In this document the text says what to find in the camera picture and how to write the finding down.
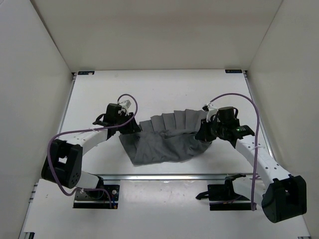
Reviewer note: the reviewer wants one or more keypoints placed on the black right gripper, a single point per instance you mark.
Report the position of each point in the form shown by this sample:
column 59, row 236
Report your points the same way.
column 203, row 134

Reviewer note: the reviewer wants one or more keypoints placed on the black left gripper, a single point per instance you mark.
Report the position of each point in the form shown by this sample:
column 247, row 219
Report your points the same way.
column 133, row 127

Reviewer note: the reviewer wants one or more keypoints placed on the grey pleated skirt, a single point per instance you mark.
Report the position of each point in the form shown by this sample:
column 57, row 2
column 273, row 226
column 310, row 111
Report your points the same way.
column 169, row 137

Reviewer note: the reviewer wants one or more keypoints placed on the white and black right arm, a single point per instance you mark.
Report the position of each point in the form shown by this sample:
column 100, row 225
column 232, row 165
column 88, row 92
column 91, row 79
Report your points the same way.
column 280, row 194

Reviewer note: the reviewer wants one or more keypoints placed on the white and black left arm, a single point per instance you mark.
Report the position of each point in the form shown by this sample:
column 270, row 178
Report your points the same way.
column 65, row 164

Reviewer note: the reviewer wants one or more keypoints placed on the blue right corner label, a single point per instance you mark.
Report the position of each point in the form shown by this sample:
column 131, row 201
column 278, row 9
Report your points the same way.
column 233, row 71

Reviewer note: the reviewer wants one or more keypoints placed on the blue corner label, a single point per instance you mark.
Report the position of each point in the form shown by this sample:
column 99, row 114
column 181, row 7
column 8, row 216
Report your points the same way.
column 86, row 73
column 233, row 71

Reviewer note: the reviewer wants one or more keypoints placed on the blue left corner label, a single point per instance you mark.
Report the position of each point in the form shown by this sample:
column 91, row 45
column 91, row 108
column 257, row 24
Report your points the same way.
column 86, row 73

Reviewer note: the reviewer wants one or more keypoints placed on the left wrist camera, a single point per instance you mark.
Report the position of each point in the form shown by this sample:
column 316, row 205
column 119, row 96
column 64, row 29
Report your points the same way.
column 124, row 107

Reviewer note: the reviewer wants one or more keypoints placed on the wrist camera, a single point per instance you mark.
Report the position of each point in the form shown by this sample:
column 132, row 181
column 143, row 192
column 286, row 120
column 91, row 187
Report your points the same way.
column 124, row 107
column 211, row 111

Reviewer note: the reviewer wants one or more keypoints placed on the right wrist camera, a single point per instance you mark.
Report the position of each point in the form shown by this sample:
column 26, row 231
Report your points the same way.
column 211, row 111

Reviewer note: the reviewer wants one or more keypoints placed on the aluminium table edge rail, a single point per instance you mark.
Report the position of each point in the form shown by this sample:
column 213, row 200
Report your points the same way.
column 163, row 177

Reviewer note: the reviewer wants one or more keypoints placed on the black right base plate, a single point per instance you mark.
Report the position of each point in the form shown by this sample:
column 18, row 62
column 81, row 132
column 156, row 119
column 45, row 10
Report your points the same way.
column 222, row 197

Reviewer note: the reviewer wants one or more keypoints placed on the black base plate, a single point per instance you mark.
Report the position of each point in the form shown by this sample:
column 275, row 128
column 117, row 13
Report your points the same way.
column 99, row 199
column 222, row 197

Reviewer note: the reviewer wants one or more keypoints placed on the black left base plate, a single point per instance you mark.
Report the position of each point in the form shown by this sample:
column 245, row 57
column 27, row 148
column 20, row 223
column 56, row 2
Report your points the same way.
column 99, row 199

